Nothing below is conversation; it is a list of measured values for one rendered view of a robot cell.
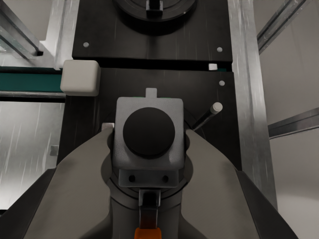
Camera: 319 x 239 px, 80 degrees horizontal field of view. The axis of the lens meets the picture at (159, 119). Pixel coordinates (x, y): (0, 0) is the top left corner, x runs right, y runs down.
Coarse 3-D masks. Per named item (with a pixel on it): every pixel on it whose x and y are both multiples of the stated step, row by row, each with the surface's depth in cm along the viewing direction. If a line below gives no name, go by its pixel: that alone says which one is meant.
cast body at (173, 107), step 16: (128, 112) 12; (144, 112) 11; (160, 112) 11; (176, 112) 12; (128, 128) 11; (144, 128) 11; (160, 128) 11; (176, 128) 12; (128, 144) 11; (144, 144) 11; (160, 144) 11; (176, 144) 12; (112, 160) 11; (128, 160) 11; (144, 160) 11; (160, 160) 11; (176, 160) 11; (128, 176) 14; (144, 176) 14; (160, 176) 14; (176, 176) 14
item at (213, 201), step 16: (192, 144) 11; (208, 144) 11; (192, 160) 10; (208, 160) 10; (224, 160) 10; (192, 176) 9; (208, 176) 9; (224, 176) 9; (192, 192) 8; (208, 192) 8; (224, 192) 8; (240, 192) 8; (192, 208) 7; (208, 208) 7; (224, 208) 7; (240, 208) 7; (192, 224) 7; (208, 224) 7; (224, 224) 7; (240, 224) 7
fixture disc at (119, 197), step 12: (108, 120) 24; (192, 120) 24; (108, 180) 22; (180, 180) 22; (120, 192) 22; (132, 192) 22; (168, 192) 22; (180, 192) 22; (120, 204) 22; (132, 204) 22; (168, 204) 22
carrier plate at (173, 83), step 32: (96, 96) 27; (128, 96) 27; (160, 96) 27; (192, 96) 27; (224, 96) 27; (64, 128) 25; (96, 128) 26; (224, 128) 26; (128, 224) 23; (160, 224) 23
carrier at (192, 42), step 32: (96, 0) 30; (128, 0) 28; (160, 0) 28; (192, 0) 29; (224, 0) 31; (96, 32) 29; (128, 32) 29; (160, 32) 29; (192, 32) 30; (224, 32) 30; (128, 64) 30; (160, 64) 30; (192, 64) 30; (224, 64) 29
